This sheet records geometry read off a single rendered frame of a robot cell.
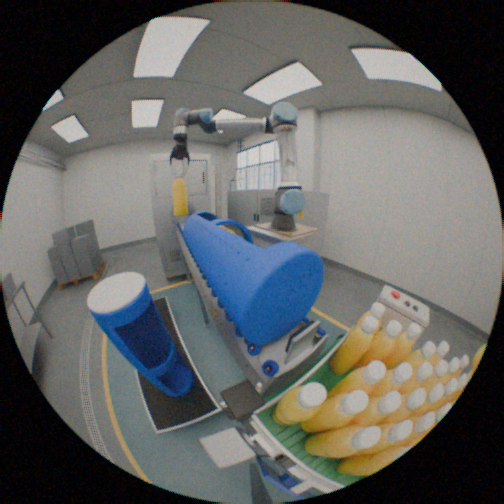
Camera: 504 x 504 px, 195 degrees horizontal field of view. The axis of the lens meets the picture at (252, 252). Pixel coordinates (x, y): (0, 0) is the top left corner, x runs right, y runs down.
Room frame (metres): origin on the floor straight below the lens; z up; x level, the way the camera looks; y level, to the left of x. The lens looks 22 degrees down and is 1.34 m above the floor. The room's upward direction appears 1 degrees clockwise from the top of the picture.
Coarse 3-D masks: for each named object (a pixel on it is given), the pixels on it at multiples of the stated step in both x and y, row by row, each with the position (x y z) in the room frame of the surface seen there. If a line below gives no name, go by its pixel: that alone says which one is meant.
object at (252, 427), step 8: (248, 424) 0.03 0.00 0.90; (256, 424) 0.03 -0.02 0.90; (256, 432) 0.00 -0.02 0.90; (256, 440) -0.02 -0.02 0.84; (264, 440) -0.02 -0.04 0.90; (264, 448) -0.05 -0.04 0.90; (272, 448) -0.05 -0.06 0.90; (272, 456) -0.07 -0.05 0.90; (296, 472) -0.14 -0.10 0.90; (304, 472) -0.14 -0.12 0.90; (304, 480) -0.17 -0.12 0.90; (312, 480) -0.18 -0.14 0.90; (320, 480) -0.19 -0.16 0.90; (320, 488) -0.23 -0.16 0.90; (328, 488) -0.24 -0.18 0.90; (336, 488) -0.25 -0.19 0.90
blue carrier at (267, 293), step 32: (192, 224) 0.77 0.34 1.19; (224, 256) 0.35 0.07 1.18; (256, 256) 0.29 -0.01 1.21; (288, 256) 0.26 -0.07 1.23; (224, 288) 0.28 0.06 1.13; (256, 288) 0.22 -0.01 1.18; (288, 288) 0.26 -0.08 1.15; (320, 288) 0.35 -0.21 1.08; (256, 320) 0.22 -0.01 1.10; (288, 320) 0.28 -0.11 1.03
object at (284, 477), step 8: (256, 456) -0.12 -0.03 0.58; (264, 472) -0.12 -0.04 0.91; (272, 480) -0.14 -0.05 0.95; (280, 480) -0.16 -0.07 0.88; (288, 480) -0.16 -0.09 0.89; (296, 480) -0.17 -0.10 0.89; (280, 488) -0.17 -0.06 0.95; (296, 488) -0.19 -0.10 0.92; (304, 488) -0.20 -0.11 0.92; (296, 496) -0.21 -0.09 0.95
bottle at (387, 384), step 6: (390, 372) 0.04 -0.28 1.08; (384, 378) 0.04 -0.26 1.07; (390, 378) 0.03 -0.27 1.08; (378, 384) 0.04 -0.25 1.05; (384, 384) 0.03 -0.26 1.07; (390, 384) 0.02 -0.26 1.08; (396, 384) 0.01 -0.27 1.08; (402, 384) 0.00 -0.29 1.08; (378, 390) 0.02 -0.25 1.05; (384, 390) 0.01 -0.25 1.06; (390, 390) 0.01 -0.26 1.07; (396, 390) 0.00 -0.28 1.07; (372, 396) 0.02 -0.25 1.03
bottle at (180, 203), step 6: (174, 180) 0.67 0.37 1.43; (180, 180) 0.66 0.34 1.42; (174, 186) 0.65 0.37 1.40; (180, 186) 0.65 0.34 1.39; (186, 186) 0.69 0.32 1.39; (174, 192) 0.65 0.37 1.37; (180, 192) 0.65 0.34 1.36; (186, 192) 0.69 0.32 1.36; (174, 198) 0.65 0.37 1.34; (180, 198) 0.65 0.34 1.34; (186, 198) 0.68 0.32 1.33; (174, 204) 0.65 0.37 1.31; (180, 204) 0.65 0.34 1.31; (186, 204) 0.68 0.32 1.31; (174, 210) 0.65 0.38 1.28; (180, 210) 0.65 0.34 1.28; (186, 210) 0.68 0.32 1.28
